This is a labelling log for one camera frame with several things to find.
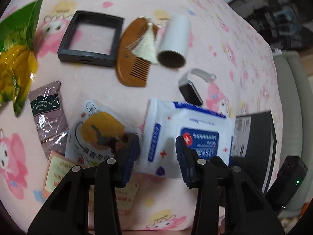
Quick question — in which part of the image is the orange green coupon card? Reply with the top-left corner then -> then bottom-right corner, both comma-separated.
42,151 -> 139,216

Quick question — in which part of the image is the grey sofa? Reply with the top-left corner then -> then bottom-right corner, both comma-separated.
273,51 -> 312,218

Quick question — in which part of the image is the wooden comb with tassel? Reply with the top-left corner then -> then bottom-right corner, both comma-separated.
116,18 -> 151,88

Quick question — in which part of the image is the green yellow corn snack bag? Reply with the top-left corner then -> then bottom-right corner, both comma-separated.
1,0 -> 43,117

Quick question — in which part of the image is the white lint roller refill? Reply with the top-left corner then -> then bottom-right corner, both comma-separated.
157,14 -> 191,69

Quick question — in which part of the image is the white blue alcohol wipes pack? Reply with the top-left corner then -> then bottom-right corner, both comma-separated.
135,98 -> 235,178

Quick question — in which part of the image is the black square frame box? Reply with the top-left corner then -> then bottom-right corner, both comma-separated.
57,11 -> 124,67

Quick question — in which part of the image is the brown coffee sachet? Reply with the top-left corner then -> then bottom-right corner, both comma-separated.
28,81 -> 68,158

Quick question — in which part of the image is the white yellow face mask packet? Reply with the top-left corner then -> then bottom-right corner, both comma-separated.
65,99 -> 142,167

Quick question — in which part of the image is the smartwatch with grey strap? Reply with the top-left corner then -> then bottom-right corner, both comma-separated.
178,68 -> 217,106

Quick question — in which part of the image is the black cardboard storage box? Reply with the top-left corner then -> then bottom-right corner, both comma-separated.
229,111 -> 276,193

